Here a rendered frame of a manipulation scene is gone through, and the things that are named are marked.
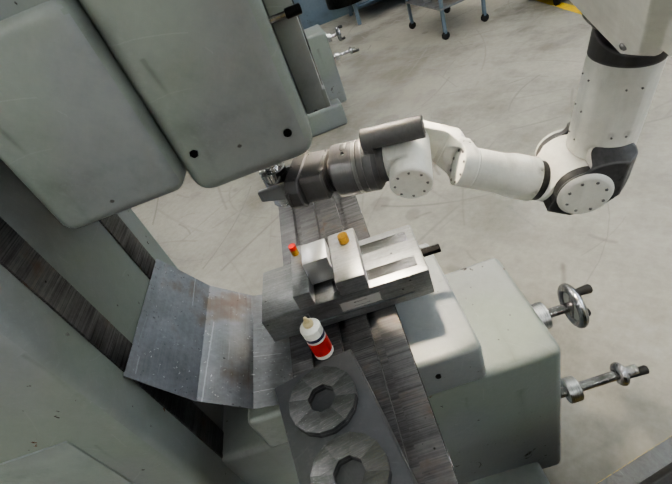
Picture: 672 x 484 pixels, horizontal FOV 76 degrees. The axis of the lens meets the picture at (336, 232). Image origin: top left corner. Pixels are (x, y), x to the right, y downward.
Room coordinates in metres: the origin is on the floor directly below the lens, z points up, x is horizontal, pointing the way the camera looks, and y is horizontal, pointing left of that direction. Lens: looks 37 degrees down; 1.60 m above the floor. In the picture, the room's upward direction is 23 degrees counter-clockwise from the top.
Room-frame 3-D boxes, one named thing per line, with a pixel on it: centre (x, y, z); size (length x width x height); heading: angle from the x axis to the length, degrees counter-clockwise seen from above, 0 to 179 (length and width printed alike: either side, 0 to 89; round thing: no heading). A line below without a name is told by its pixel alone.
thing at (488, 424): (0.67, 0.03, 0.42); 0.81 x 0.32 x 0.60; 85
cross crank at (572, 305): (0.63, -0.44, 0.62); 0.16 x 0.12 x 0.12; 85
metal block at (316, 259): (0.68, 0.06, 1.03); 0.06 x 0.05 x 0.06; 172
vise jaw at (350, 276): (0.67, 0.00, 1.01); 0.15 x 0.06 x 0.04; 172
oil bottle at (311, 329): (0.55, 0.11, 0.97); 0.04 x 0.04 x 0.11
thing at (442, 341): (0.67, 0.06, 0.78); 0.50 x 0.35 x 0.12; 85
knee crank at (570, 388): (0.48, -0.46, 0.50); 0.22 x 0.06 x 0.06; 85
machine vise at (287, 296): (0.68, 0.03, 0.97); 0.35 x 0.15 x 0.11; 82
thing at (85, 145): (0.69, 0.25, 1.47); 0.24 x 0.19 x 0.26; 175
